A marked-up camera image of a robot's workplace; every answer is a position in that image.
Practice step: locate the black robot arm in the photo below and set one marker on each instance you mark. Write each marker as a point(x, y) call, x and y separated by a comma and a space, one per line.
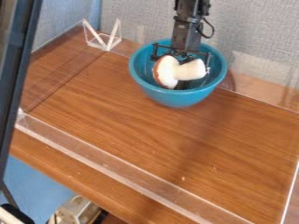
point(191, 26)

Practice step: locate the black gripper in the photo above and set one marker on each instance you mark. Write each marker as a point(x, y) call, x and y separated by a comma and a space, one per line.
point(186, 56)

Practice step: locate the blue bowl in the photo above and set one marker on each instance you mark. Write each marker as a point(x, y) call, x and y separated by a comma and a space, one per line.
point(198, 89)

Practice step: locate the clear acrylic back barrier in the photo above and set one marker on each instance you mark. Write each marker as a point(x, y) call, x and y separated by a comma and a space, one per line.
point(262, 90)

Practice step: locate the grey metal box under table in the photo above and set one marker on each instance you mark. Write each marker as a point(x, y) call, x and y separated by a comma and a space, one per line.
point(76, 211)

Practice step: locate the dark robot arm link foreground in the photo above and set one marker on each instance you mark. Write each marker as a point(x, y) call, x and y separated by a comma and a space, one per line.
point(19, 19)

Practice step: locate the brown white plush mushroom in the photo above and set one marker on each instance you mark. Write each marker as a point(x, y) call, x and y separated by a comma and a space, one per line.
point(169, 72)

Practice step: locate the clear acrylic corner bracket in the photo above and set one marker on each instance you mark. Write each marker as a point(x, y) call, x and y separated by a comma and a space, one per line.
point(100, 40)

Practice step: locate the clear acrylic barrier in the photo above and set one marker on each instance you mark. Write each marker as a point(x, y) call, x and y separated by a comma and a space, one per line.
point(157, 189)
point(262, 90)

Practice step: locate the clear acrylic front barrier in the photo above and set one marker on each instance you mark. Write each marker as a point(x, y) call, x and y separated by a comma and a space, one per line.
point(157, 189)

